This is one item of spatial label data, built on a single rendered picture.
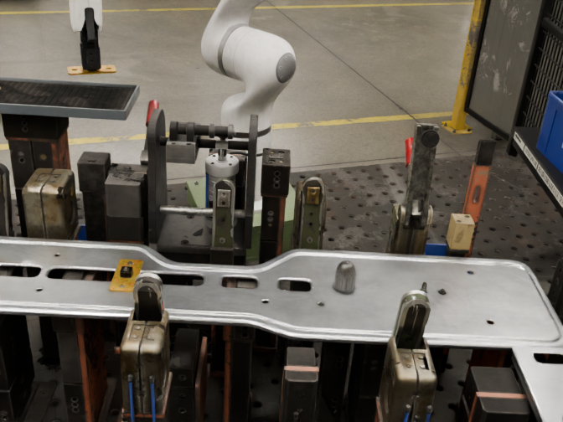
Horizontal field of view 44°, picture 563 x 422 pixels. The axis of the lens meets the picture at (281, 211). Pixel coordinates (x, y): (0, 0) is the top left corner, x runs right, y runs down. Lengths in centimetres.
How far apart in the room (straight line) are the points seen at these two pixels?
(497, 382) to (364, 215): 98
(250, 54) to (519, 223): 92
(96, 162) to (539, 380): 78
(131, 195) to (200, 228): 16
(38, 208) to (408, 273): 62
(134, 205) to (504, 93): 309
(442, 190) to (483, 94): 217
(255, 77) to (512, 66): 265
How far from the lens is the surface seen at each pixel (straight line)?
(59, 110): 131
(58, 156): 139
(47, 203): 123
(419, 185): 120
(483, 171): 122
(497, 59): 414
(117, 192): 123
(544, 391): 102
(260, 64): 151
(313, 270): 114
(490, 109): 420
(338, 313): 106
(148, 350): 92
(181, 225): 131
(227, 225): 119
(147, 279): 94
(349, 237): 183
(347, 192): 203
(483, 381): 103
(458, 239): 122
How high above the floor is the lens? 164
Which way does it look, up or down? 30 degrees down
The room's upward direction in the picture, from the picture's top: 4 degrees clockwise
